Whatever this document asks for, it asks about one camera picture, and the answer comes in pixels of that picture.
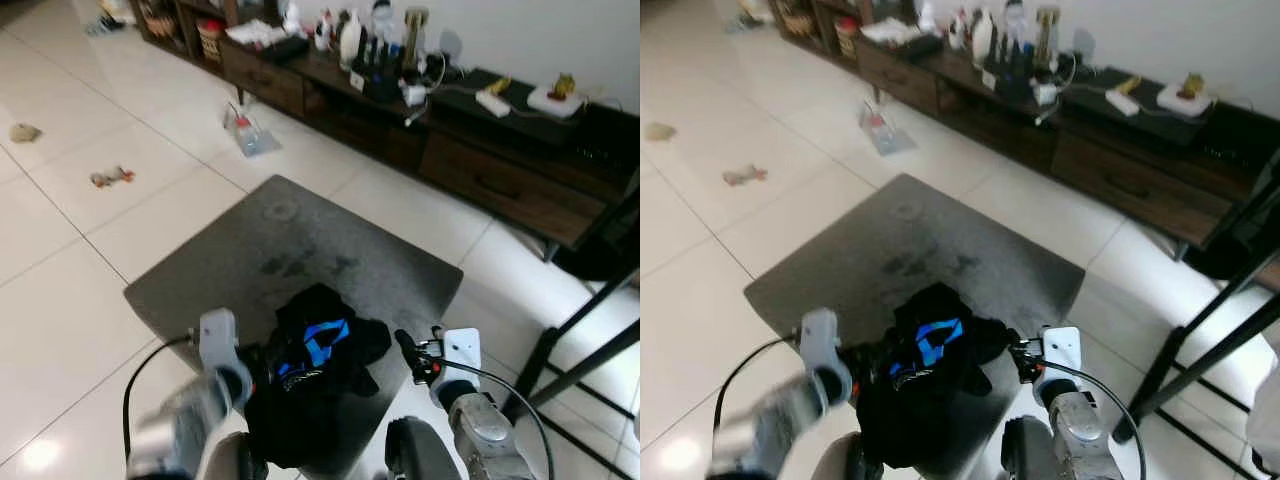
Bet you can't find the dark wooden sideboard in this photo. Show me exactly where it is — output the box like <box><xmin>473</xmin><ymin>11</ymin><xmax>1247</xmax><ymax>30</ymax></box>
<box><xmin>130</xmin><ymin>0</ymin><xmax>641</xmax><ymax>251</ymax></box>
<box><xmin>765</xmin><ymin>0</ymin><xmax>1280</xmax><ymax>256</ymax></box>

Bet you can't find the black flat box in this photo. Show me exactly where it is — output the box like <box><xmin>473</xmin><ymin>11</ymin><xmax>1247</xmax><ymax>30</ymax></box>
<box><xmin>262</xmin><ymin>36</ymin><xmax>313</xmax><ymax>65</ymax></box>
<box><xmin>895</xmin><ymin>35</ymin><xmax>946</xmax><ymax>63</ymax></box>

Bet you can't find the grey robot right leg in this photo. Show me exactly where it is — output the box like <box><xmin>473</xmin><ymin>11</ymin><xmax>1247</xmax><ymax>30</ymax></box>
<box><xmin>1000</xmin><ymin>415</ymin><xmax>1061</xmax><ymax>480</ymax></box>
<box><xmin>385</xmin><ymin>415</ymin><xmax>463</xmax><ymax>480</ymax></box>

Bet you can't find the black clothes rack frame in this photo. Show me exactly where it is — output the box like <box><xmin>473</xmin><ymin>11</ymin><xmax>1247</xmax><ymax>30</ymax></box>
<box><xmin>1112</xmin><ymin>150</ymin><xmax>1280</xmax><ymax>480</ymax></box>
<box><xmin>498</xmin><ymin>170</ymin><xmax>641</xmax><ymax>480</ymax></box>

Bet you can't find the black garment with blue print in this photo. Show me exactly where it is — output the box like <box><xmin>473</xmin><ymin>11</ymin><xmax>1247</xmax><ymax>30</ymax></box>
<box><xmin>855</xmin><ymin>283</ymin><xmax>1011</xmax><ymax>471</ymax></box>
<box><xmin>243</xmin><ymin>283</ymin><xmax>393</xmax><ymax>471</ymax></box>

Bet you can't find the grey robot leg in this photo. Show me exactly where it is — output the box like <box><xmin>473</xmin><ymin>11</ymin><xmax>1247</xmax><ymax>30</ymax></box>
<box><xmin>200</xmin><ymin>430</ymin><xmax>269</xmax><ymax>480</ymax></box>
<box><xmin>1000</xmin><ymin>415</ymin><xmax>1061</xmax><ymax>480</ymax></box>
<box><xmin>815</xmin><ymin>430</ymin><xmax>881</xmax><ymax>480</ymax></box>
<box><xmin>385</xmin><ymin>415</ymin><xmax>463</xmax><ymax>480</ymax></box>

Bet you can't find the woven basket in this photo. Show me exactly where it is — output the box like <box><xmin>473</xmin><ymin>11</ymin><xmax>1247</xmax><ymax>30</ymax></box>
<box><xmin>140</xmin><ymin>0</ymin><xmax>181</xmax><ymax>39</ymax></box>
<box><xmin>778</xmin><ymin>0</ymin><xmax>816</xmax><ymax>36</ymax></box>

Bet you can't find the gold figurine on white base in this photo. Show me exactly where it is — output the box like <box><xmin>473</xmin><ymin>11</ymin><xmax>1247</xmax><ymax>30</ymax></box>
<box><xmin>527</xmin><ymin>72</ymin><xmax>584</xmax><ymax>119</ymax></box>
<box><xmin>1155</xmin><ymin>72</ymin><xmax>1213</xmax><ymax>119</ymax></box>

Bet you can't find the grey robot left leg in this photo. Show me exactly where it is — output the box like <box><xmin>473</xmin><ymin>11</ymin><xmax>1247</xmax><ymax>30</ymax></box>
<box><xmin>200</xmin><ymin>430</ymin><xmax>269</xmax><ymax>480</ymax></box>
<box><xmin>815</xmin><ymin>430</ymin><xmax>881</xmax><ymax>480</ymax></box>

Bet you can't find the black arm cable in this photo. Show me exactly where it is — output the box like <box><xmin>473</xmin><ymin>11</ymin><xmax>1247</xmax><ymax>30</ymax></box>
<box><xmin>712</xmin><ymin>335</ymin><xmax>806</xmax><ymax>461</ymax></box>
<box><xmin>445</xmin><ymin>355</ymin><xmax>556</xmax><ymax>480</ymax></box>
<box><xmin>122</xmin><ymin>335</ymin><xmax>206</xmax><ymax>461</ymax></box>
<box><xmin>1045</xmin><ymin>358</ymin><xmax>1149</xmax><ymax>480</ymax></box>

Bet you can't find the grey fabric ottoman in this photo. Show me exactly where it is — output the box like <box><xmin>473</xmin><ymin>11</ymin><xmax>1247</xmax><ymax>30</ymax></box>
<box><xmin>123</xmin><ymin>175</ymin><xmax>466</xmax><ymax>480</ymax></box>
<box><xmin>743</xmin><ymin>173</ymin><xmax>1088</xmax><ymax>480</ymax></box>

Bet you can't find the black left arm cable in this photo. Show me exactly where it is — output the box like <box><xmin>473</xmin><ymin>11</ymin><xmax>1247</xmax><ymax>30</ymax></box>
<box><xmin>122</xmin><ymin>335</ymin><xmax>206</xmax><ymax>461</ymax></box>
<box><xmin>712</xmin><ymin>335</ymin><xmax>806</xmax><ymax>461</ymax></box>

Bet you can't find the jar with red lid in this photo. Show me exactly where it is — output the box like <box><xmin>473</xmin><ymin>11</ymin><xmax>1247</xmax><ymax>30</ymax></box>
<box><xmin>835</xmin><ymin>15</ymin><xmax>863</xmax><ymax>61</ymax></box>
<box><xmin>197</xmin><ymin>18</ymin><xmax>226</xmax><ymax>63</ymax></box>

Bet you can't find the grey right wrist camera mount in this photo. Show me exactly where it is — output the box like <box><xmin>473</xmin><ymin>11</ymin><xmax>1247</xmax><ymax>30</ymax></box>
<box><xmin>1040</xmin><ymin>326</ymin><xmax>1084</xmax><ymax>383</ymax></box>
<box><xmin>440</xmin><ymin>328</ymin><xmax>483</xmax><ymax>386</ymax></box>

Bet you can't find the white paper stack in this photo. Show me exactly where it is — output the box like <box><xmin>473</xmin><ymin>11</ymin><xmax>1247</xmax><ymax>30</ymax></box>
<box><xmin>860</xmin><ymin>18</ymin><xmax>926</xmax><ymax>49</ymax></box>
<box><xmin>225</xmin><ymin>18</ymin><xmax>291</xmax><ymax>49</ymax></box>

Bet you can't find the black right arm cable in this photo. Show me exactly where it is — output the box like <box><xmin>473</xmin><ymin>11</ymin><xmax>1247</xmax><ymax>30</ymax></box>
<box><xmin>445</xmin><ymin>355</ymin><xmax>556</xmax><ymax>480</ymax></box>
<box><xmin>1045</xmin><ymin>358</ymin><xmax>1149</xmax><ymax>480</ymax></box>

